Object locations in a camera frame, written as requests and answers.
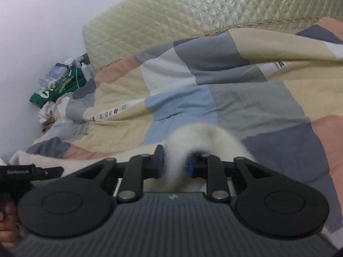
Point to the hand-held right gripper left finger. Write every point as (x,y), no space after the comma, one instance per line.
(159,163)

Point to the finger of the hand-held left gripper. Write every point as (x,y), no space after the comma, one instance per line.
(49,171)

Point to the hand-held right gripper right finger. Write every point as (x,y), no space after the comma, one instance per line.
(190,167)

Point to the white fleece garment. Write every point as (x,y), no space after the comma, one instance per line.
(195,139)

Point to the person's left hand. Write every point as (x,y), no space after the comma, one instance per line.
(7,225)

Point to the white crumpled cloth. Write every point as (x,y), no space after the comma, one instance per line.
(47,112)

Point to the cream bed sheet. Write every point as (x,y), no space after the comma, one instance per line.
(241,99)

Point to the green printed bag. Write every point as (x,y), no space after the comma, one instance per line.
(64,87)

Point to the pale tissue pack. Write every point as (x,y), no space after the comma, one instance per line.
(55,75)

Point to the white plastic bottle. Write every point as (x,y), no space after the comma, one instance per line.
(86,72)

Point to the cream quilted headboard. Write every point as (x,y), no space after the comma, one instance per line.
(187,10)

